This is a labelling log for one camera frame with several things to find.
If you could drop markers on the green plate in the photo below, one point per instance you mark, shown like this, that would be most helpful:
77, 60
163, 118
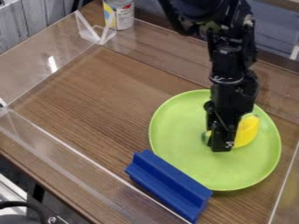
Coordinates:
175, 136

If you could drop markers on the white labelled can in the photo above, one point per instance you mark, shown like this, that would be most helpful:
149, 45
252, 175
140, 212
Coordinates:
121, 10

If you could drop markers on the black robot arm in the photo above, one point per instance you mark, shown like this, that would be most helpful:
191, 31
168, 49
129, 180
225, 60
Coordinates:
225, 22

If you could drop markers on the blue plastic block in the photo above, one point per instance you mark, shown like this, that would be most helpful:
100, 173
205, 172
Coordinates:
180, 192

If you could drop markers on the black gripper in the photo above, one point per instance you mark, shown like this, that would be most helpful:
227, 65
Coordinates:
229, 102

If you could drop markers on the yellow toy banana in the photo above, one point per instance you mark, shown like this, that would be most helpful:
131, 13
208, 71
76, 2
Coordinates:
247, 130

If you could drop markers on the clear acrylic enclosure wall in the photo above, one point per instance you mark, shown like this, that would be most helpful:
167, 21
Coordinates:
80, 97

